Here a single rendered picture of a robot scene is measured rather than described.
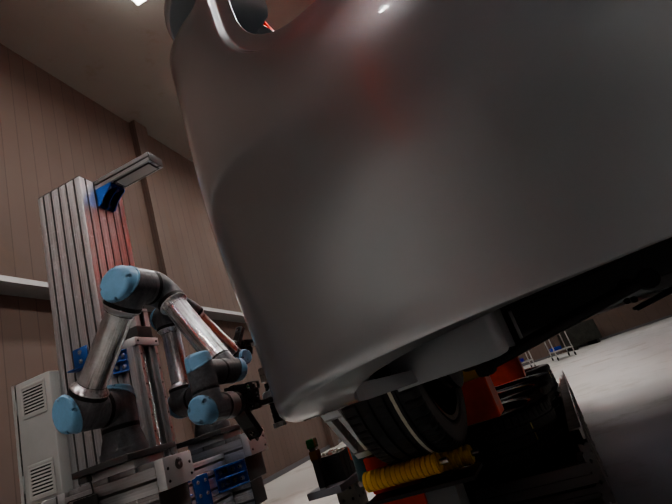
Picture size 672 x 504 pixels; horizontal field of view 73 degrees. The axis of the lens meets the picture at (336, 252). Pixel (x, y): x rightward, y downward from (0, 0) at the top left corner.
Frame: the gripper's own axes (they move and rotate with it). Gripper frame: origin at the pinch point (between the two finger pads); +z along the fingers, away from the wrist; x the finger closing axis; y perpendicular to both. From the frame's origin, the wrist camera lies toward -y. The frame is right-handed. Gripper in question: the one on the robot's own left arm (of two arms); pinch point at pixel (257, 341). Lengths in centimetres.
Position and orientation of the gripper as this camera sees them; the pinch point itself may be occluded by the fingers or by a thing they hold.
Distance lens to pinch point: 269.7
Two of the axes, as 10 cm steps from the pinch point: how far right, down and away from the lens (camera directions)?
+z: 5.5, 1.0, 8.3
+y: 2.0, 9.5, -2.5
